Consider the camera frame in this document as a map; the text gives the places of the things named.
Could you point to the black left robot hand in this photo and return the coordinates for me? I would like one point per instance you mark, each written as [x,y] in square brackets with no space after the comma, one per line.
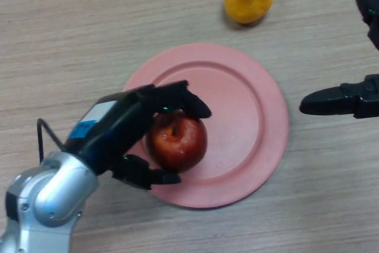
[118,125]

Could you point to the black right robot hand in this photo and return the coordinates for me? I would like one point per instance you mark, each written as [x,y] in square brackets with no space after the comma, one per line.
[334,103]

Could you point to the red apple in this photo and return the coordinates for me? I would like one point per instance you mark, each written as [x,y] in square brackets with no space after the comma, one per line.
[183,144]

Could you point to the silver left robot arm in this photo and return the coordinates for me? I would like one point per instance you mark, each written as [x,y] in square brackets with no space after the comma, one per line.
[56,193]

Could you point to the pink round plate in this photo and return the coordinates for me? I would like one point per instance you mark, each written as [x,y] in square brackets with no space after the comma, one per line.
[242,116]

